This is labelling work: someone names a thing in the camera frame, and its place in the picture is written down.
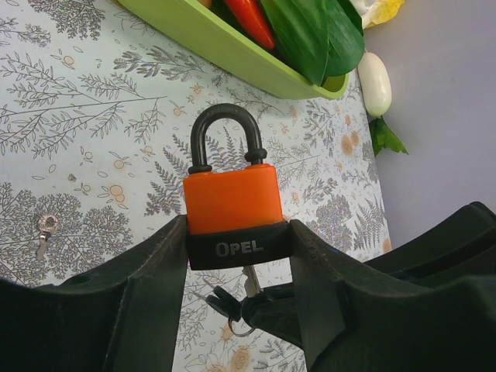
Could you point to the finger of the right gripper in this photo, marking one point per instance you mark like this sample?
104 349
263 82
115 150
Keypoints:
274 311

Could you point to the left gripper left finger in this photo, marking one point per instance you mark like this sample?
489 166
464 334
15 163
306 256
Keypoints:
120 316

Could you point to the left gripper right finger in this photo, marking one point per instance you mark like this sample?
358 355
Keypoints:
428 305

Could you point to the black-headed key bunch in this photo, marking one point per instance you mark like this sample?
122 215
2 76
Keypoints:
227 305

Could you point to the orange black padlock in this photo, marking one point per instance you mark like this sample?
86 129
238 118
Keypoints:
235 218

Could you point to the small silver key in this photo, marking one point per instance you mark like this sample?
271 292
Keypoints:
47 225

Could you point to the floral table mat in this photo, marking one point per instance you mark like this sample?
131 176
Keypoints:
96 113

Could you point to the toy white radish on table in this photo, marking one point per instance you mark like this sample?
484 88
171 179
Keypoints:
377 98

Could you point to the toy green leafy vegetable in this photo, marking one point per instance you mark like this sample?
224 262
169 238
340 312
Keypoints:
319 39

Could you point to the toy yellow-leaf cabbage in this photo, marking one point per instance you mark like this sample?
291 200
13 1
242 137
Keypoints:
376 12

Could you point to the toy red pepper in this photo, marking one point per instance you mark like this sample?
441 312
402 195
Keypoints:
250 16

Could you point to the green plastic tray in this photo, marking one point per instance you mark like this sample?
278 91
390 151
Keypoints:
195 27

